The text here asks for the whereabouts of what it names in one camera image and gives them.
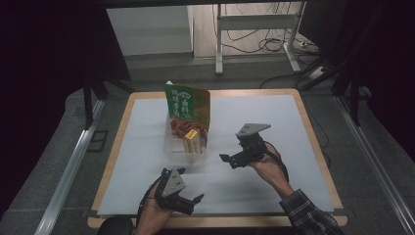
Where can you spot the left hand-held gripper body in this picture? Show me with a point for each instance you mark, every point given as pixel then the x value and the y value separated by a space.
pixel 174 184

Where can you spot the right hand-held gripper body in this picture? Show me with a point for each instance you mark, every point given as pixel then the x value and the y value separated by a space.
pixel 252 150

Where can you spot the clear plastic container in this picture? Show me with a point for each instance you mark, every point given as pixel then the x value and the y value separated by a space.
pixel 176 155

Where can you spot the small gold and red packet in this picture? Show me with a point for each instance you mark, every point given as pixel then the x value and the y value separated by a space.
pixel 192 142

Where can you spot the green and red sauce pouch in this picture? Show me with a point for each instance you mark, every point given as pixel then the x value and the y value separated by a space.
pixel 186 107

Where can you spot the person's right hand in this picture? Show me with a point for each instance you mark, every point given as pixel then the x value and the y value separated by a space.
pixel 272 168

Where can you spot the person's left hand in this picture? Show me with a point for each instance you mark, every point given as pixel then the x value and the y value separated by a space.
pixel 151 218

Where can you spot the white table mat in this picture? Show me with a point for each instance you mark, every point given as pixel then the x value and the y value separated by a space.
pixel 254 192

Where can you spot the person's left leg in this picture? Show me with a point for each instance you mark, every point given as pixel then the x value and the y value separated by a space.
pixel 115 226

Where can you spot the white power strip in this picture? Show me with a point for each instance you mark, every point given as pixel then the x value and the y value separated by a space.
pixel 317 73

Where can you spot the black metal stand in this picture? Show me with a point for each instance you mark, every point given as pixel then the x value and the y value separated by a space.
pixel 88 104
pixel 354 98

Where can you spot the white cabinet panel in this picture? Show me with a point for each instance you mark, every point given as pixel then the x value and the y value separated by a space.
pixel 150 31

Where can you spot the dark curtain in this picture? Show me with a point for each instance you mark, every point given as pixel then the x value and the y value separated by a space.
pixel 388 58
pixel 42 49

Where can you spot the black floor bracket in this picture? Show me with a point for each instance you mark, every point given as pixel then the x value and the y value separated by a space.
pixel 98 141

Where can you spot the aluminium floor rail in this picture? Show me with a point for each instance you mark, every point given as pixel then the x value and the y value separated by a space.
pixel 375 163
pixel 70 176

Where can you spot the white metal desk frame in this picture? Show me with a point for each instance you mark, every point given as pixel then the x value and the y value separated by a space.
pixel 257 21

